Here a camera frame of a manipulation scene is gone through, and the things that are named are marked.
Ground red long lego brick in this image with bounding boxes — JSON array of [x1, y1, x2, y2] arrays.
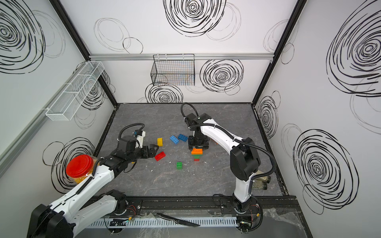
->
[[155, 151, 166, 161]]

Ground light blue lego brick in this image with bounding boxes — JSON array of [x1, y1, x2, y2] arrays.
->
[[169, 135, 179, 144]]

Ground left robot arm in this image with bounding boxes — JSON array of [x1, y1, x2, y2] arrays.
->
[[26, 135, 159, 238]]

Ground white slotted cable duct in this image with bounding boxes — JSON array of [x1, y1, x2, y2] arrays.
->
[[87, 217, 238, 229]]

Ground clear plastic wall shelf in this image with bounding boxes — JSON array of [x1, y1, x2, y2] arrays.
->
[[45, 61, 105, 121]]

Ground red-lidded jar yellow contents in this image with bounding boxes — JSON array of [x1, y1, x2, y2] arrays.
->
[[65, 155, 96, 184]]

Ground glass jar green contents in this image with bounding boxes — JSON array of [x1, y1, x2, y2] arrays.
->
[[252, 180, 267, 190]]

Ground orange long lego brick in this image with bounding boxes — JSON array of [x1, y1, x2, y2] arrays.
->
[[191, 148, 203, 155]]

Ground glass bottle tan lid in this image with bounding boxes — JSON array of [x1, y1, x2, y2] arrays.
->
[[256, 176, 271, 183]]

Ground black wire basket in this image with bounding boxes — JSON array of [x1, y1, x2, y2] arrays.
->
[[150, 54, 195, 86]]

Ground yellow lego brick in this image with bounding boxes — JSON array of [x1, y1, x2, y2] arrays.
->
[[157, 138, 163, 147]]

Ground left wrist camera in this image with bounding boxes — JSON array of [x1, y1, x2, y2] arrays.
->
[[134, 130, 146, 148]]

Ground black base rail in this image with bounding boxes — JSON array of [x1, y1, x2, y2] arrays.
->
[[125, 195, 299, 215]]

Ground dark blue lego brick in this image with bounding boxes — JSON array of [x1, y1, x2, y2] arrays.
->
[[178, 134, 188, 142]]

